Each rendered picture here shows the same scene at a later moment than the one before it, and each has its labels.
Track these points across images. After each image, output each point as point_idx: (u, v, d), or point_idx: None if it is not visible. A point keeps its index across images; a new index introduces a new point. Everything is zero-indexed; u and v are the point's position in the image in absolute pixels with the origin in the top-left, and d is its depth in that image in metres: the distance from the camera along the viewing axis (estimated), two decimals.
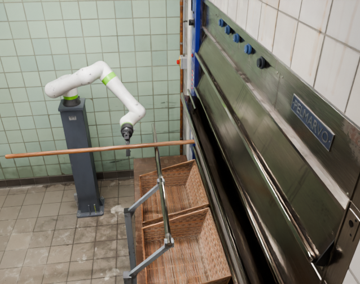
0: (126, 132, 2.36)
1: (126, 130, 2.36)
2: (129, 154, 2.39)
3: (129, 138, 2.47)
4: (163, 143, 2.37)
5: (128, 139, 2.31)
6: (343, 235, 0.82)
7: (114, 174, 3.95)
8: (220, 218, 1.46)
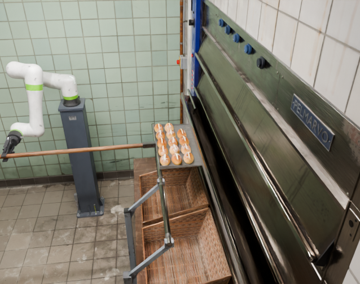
0: (4, 149, 2.27)
1: (5, 147, 2.27)
2: (6, 159, 2.25)
3: (13, 146, 2.37)
4: (43, 152, 2.27)
5: (5, 156, 2.22)
6: (343, 235, 0.82)
7: (114, 174, 3.95)
8: (220, 218, 1.46)
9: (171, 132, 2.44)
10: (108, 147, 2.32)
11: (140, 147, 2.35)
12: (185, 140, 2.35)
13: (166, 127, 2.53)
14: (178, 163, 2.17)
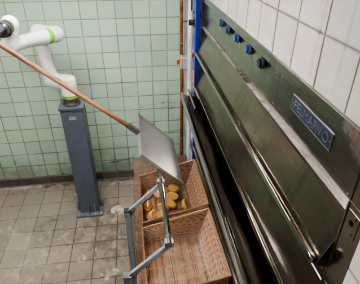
0: None
1: None
2: None
3: (1, 35, 1.99)
4: (36, 65, 1.96)
5: None
6: (343, 235, 0.82)
7: (114, 174, 3.95)
8: (220, 218, 1.46)
9: None
10: (98, 105, 2.15)
11: (125, 125, 2.25)
12: (148, 206, 2.65)
13: (154, 193, 2.80)
14: None
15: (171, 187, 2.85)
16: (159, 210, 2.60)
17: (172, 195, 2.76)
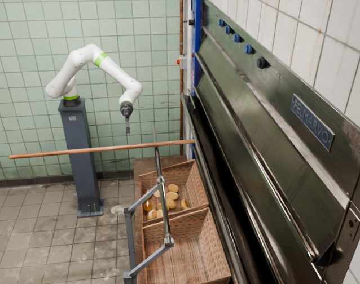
0: (125, 109, 2.32)
1: (126, 106, 2.33)
2: (128, 131, 2.36)
3: (128, 115, 2.44)
4: (167, 142, 2.37)
5: (127, 115, 2.28)
6: (343, 235, 0.82)
7: (114, 174, 3.95)
8: (220, 218, 1.46)
9: None
10: None
11: None
12: (148, 206, 2.65)
13: (154, 193, 2.80)
14: None
15: (171, 187, 2.85)
16: (159, 210, 2.60)
17: (172, 195, 2.76)
